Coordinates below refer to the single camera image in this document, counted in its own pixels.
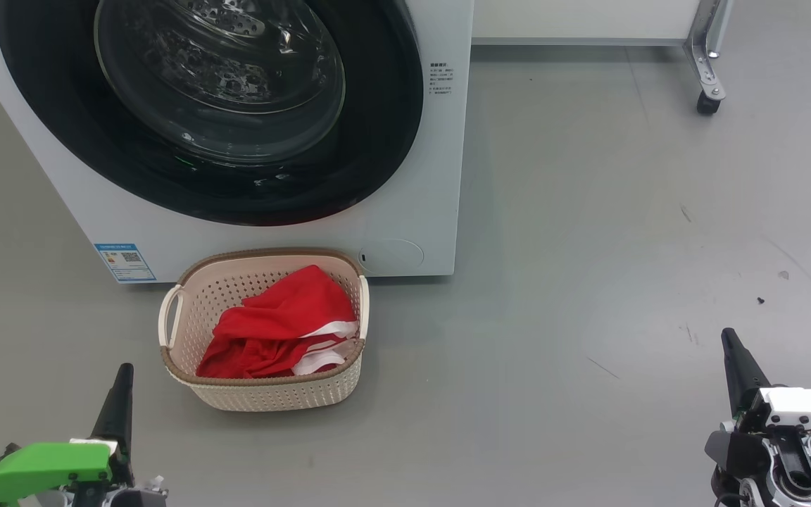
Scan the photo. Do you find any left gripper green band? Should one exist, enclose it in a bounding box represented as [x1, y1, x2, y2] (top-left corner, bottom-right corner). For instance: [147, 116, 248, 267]
[0, 363, 168, 507]

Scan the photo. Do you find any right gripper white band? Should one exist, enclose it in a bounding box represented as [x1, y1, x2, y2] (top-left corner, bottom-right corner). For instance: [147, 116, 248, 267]
[705, 327, 811, 507]

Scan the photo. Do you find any red and white garment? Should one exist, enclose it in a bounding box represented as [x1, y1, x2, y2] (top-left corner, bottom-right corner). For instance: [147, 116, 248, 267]
[196, 265, 360, 380]

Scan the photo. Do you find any grey washing machine door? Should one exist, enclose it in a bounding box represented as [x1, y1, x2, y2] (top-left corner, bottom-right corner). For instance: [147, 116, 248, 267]
[0, 0, 425, 227]

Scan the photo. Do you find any cream perforated laundry basket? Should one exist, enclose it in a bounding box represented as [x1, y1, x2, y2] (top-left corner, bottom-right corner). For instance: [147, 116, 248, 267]
[158, 247, 371, 413]

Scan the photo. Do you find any white front-load washing machine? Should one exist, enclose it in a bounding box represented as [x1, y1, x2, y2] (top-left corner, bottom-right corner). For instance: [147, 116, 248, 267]
[0, 0, 474, 284]

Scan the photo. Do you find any stainless steel washing machine drum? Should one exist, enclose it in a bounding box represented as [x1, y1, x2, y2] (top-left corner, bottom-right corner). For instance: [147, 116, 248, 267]
[94, 0, 346, 166]

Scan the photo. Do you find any blue energy label sticker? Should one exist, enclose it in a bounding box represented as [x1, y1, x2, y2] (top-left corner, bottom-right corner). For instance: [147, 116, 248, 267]
[94, 243, 157, 284]

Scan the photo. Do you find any grey metal panel leg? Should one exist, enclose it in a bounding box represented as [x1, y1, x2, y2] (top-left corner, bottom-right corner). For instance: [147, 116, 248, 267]
[684, 0, 736, 103]

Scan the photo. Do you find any round drain filter cover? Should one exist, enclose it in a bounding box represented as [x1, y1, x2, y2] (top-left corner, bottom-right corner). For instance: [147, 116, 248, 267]
[358, 238, 425, 277]

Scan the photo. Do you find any white partition panel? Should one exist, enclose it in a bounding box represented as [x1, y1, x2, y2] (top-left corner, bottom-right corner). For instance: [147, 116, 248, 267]
[472, 0, 703, 47]

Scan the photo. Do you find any black text notice sticker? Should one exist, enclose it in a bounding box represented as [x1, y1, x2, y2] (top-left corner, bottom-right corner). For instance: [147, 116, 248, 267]
[429, 62, 455, 96]

